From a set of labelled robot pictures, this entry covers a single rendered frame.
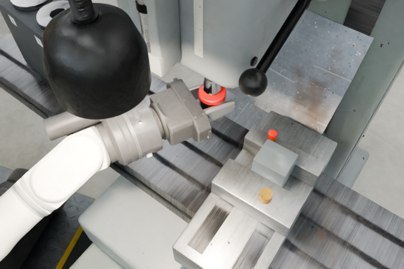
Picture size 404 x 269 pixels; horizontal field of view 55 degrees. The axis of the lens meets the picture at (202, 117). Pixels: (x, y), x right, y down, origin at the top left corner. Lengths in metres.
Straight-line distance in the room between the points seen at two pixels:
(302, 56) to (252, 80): 0.57
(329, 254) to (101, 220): 0.46
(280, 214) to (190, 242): 0.16
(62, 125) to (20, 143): 1.60
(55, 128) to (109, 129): 0.08
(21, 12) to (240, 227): 0.63
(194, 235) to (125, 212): 0.24
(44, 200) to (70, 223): 0.86
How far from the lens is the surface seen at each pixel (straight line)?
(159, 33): 0.42
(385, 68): 0.95
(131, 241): 0.85
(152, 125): 0.60
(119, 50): 0.25
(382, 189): 2.06
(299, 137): 0.80
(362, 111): 1.06
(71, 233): 1.43
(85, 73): 0.25
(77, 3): 0.25
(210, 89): 0.63
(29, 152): 2.16
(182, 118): 0.62
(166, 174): 0.82
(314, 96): 0.96
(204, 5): 0.41
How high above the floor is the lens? 1.68
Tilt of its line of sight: 53 degrees down
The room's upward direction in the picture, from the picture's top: straight up
